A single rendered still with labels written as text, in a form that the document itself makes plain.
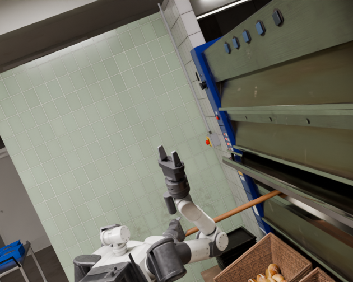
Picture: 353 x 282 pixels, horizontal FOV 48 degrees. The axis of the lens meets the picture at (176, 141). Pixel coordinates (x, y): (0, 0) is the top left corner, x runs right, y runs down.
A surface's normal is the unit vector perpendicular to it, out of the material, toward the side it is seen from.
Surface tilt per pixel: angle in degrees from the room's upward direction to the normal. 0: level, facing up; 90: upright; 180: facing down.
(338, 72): 70
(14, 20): 90
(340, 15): 90
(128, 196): 90
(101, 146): 90
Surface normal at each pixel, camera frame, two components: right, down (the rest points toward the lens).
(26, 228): 0.20, 0.04
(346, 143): -0.99, 0.05
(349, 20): -0.92, 0.39
